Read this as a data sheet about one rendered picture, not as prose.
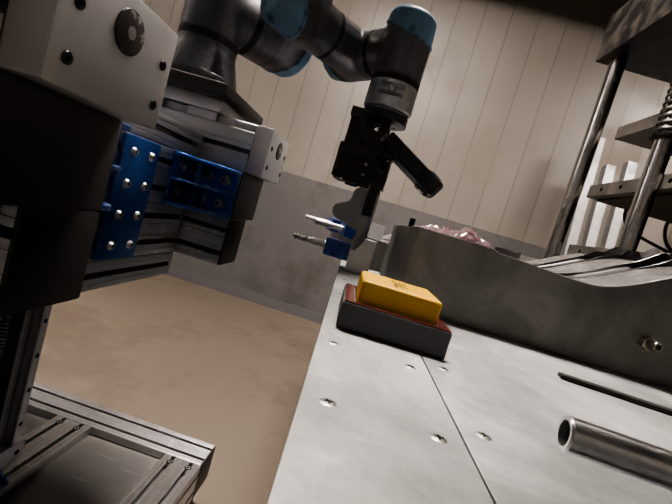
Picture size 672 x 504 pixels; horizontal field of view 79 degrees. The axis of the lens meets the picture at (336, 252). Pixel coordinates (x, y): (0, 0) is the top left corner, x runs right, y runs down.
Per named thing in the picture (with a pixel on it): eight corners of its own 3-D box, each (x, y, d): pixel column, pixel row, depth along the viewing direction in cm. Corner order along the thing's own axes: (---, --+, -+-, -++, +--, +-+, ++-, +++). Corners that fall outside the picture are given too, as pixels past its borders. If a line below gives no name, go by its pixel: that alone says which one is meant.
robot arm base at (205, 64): (140, 63, 75) (153, 9, 74) (179, 91, 90) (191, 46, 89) (217, 85, 74) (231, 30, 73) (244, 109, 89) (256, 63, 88)
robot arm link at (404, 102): (415, 101, 66) (420, 83, 58) (407, 129, 67) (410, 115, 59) (371, 89, 67) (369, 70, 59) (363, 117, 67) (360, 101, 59)
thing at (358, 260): (285, 251, 64) (295, 218, 63) (292, 250, 69) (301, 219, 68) (366, 276, 62) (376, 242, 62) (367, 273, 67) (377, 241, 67)
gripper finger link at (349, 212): (323, 240, 63) (341, 185, 64) (360, 252, 62) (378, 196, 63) (322, 236, 59) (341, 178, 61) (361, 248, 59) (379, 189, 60)
